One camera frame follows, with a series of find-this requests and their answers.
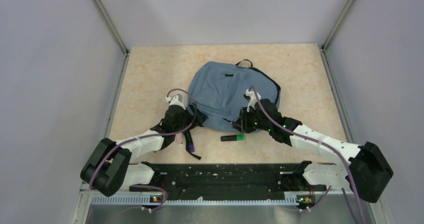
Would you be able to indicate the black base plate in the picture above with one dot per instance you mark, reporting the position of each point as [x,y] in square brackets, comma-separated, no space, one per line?
[234,181]

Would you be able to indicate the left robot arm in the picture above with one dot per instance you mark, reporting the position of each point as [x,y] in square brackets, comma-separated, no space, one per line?
[107,169]

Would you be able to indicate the green highlighter pen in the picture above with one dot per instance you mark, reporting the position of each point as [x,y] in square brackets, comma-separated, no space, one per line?
[232,138]

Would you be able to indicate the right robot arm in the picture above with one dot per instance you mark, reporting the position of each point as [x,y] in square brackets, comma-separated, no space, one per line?
[361,168]

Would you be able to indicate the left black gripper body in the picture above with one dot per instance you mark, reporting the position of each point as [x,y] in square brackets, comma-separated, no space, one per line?
[186,118]

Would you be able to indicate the purple highlighter pen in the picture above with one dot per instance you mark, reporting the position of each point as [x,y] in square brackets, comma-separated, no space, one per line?
[189,142]

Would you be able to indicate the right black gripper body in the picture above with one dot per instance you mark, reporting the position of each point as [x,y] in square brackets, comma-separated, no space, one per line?
[250,121]

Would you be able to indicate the pink eraser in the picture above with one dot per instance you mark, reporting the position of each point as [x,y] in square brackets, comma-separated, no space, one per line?
[179,139]

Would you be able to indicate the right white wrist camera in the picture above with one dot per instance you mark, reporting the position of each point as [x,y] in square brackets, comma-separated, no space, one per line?
[252,97]

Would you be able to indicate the aluminium frame rail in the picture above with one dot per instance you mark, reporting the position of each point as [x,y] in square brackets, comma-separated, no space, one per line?
[325,207]

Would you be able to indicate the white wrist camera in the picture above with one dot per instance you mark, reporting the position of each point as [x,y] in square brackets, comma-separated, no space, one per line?
[252,97]
[175,101]

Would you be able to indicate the blue student backpack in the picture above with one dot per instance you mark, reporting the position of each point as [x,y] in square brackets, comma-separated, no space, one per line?
[219,88]

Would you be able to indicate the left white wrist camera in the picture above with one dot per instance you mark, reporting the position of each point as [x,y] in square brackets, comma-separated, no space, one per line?
[175,101]

